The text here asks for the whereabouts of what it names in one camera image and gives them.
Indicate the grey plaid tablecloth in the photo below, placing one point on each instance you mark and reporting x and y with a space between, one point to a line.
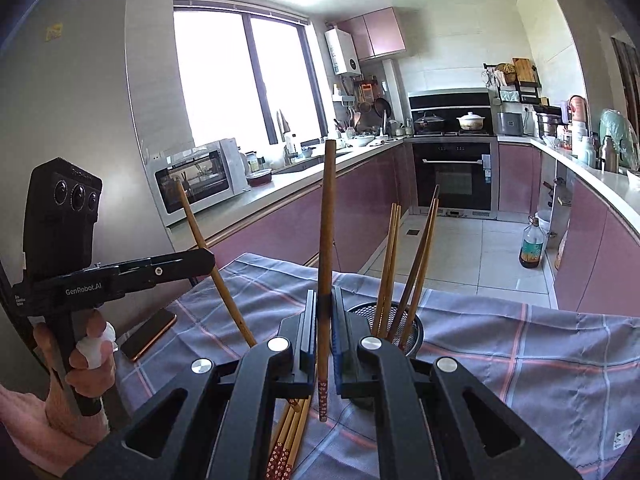
500 360

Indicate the person's left hand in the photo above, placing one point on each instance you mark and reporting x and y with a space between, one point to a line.
97 355

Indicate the pale green jar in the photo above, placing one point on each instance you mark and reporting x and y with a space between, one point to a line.
588 152

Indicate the red-tipped bamboo chopstick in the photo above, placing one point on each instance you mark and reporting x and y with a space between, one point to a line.
393 260
420 270
227 300
281 452
289 440
386 260
327 220
410 270
274 462
296 425

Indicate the pink wall cabinet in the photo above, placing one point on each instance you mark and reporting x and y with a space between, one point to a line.
375 35

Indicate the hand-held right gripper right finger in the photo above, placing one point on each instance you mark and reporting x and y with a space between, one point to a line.
345 350

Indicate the white gas water heater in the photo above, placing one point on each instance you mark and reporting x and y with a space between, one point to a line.
342 50

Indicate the steel thermos bottle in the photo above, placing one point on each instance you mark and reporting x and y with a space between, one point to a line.
607 155

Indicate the black smartphone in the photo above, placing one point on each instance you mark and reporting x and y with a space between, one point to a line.
150 332

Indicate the black range hood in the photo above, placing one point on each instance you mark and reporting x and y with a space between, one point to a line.
450 102

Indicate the cooking oil bottle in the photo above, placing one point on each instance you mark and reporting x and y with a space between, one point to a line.
531 247

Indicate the pink peninsula counter cabinet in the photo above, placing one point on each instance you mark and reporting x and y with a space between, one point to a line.
590 260

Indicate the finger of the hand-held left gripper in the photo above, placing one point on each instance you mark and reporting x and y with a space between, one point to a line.
190 262

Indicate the steel stock pot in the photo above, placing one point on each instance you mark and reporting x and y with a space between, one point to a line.
547 122

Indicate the silver refrigerator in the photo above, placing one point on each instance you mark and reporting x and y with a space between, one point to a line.
75 85

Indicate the black wok with glass lid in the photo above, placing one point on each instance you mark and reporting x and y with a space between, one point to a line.
429 122

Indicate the dark red bowl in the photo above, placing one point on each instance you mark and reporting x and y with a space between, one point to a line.
259 178

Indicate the black mesh utensil holder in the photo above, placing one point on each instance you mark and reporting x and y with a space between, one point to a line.
410 330

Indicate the pink kettle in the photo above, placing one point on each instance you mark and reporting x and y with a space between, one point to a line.
577 107

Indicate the pink sink counter cabinet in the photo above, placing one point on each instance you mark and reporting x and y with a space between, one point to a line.
300 220

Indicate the kitchen window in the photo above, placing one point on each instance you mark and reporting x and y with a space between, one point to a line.
215 85

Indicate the green plastic-covered appliance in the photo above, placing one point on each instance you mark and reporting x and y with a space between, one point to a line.
620 132

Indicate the black built-in oven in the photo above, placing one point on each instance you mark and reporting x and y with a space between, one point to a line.
450 175

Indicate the silver rice cooker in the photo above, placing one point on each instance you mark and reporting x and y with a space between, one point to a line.
509 123

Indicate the white casserole pot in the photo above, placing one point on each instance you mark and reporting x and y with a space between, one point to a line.
472 121

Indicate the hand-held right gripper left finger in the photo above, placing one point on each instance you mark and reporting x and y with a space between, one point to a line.
300 340

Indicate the white countertop oven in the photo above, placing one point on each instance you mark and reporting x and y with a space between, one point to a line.
195 185

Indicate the black wall rack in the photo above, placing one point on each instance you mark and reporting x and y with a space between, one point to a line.
527 87

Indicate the wooden cutting board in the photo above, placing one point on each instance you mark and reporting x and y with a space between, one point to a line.
523 70

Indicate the black frying pan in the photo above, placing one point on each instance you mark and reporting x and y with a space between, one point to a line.
382 106

